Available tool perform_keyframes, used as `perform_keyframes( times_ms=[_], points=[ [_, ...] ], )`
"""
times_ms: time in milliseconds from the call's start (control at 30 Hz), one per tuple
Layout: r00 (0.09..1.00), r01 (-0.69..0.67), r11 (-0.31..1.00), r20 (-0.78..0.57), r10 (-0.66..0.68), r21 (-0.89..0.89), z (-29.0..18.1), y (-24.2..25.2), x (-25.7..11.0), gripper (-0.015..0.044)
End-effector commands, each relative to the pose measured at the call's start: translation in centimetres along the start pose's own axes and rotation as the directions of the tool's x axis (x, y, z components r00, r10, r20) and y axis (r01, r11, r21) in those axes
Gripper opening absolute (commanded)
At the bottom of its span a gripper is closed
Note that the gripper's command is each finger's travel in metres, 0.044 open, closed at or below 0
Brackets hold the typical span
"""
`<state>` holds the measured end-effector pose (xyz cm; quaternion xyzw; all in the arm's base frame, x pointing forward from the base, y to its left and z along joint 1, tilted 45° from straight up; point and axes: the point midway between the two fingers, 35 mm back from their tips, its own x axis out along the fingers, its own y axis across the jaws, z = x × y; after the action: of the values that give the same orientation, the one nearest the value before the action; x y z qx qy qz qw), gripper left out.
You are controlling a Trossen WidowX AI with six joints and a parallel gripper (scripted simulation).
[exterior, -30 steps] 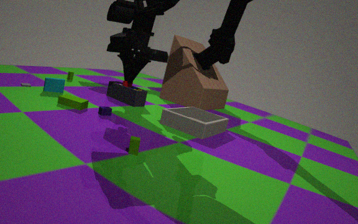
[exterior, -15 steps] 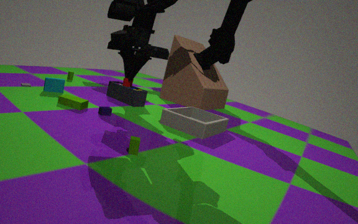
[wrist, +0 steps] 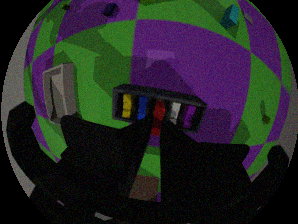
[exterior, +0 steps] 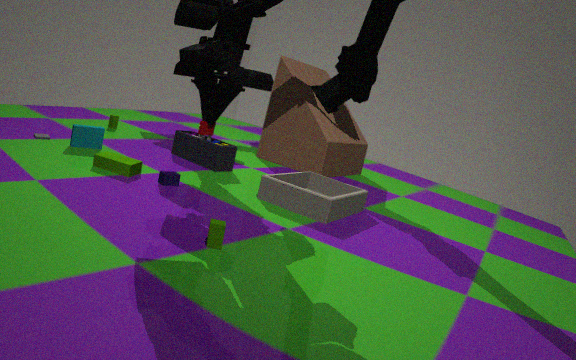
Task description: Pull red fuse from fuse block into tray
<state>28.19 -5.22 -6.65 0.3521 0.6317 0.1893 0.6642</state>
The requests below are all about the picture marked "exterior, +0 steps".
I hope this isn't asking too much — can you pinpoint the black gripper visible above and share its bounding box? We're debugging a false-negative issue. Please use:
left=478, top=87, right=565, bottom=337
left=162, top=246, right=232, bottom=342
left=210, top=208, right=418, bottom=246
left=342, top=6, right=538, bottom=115
left=173, top=32, right=274, bottom=125

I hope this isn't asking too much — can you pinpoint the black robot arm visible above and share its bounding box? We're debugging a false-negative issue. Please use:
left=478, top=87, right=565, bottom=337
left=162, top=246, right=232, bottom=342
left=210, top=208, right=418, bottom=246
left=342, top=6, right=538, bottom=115
left=174, top=0, right=405, bottom=113

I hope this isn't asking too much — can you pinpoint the teal rectangular block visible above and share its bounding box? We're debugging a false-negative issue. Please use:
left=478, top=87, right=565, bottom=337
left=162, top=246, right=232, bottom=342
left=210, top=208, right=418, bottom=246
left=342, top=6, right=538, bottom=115
left=70, top=124, right=105, bottom=149

